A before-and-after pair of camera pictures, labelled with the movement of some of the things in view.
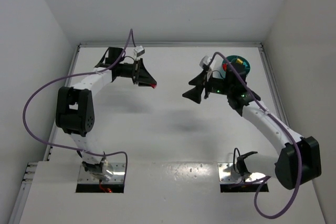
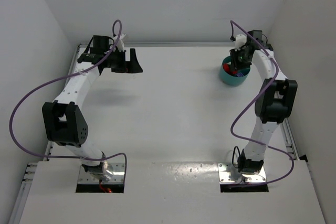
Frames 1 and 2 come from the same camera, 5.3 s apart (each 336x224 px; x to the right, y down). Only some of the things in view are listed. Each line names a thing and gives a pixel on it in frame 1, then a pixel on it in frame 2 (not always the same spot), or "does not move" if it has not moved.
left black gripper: x=136 y=71 -> x=127 y=60
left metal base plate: x=118 y=175 does not move
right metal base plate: x=228 y=174 does not move
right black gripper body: x=207 y=85 -> x=239 y=64
